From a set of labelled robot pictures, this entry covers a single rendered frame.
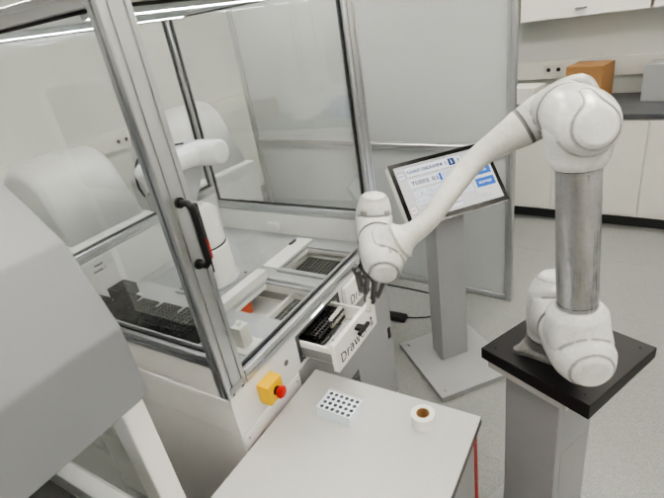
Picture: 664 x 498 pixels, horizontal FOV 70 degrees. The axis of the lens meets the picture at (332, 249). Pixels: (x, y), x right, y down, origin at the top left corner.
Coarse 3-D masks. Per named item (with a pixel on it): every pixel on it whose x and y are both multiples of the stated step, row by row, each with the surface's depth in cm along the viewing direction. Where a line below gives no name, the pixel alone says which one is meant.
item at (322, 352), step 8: (328, 304) 181; (336, 304) 179; (344, 304) 177; (344, 312) 179; (352, 312) 177; (344, 320) 178; (336, 328) 175; (304, 344) 161; (312, 344) 159; (328, 344) 167; (304, 352) 162; (312, 352) 160; (320, 352) 158; (328, 352) 156; (320, 360) 160; (328, 360) 158
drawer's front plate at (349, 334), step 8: (360, 312) 165; (368, 312) 169; (352, 320) 162; (360, 320) 165; (368, 320) 170; (344, 328) 159; (352, 328) 160; (368, 328) 171; (344, 336) 156; (352, 336) 161; (360, 336) 166; (336, 344) 152; (344, 344) 156; (352, 344) 161; (360, 344) 167; (336, 352) 152; (344, 352) 157; (352, 352) 162; (336, 360) 153; (336, 368) 155
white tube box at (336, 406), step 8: (328, 392) 152; (336, 392) 151; (320, 400) 149; (328, 400) 149; (336, 400) 148; (344, 400) 148; (352, 400) 148; (360, 400) 147; (320, 408) 146; (328, 408) 146; (336, 408) 145; (344, 408) 145; (352, 408) 144; (360, 408) 145; (320, 416) 148; (328, 416) 146; (336, 416) 143; (344, 416) 142; (352, 416) 142; (344, 424) 143; (352, 424) 142
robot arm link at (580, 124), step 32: (544, 96) 112; (576, 96) 99; (608, 96) 97; (544, 128) 108; (576, 128) 96; (608, 128) 95; (576, 160) 103; (608, 160) 104; (576, 192) 108; (576, 224) 111; (576, 256) 114; (576, 288) 117; (544, 320) 129; (576, 320) 120; (608, 320) 120; (576, 352) 119; (608, 352) 117
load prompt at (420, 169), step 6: (450, 156) 225; (456, 156) 226; (426, 162) 223; (432, 162) 223; (438, 162) 224; (444, 162) 224; (450, 162) 224; (456, 162) 225; (408, 168) 220; (414, 168) 221; (420, 168) 221; (426, 168) 222; (432, 168) 222; (438, 168) 223; (444, 168) 223; (408, 174) 220; (414, 174) 220; (420, 174) 220
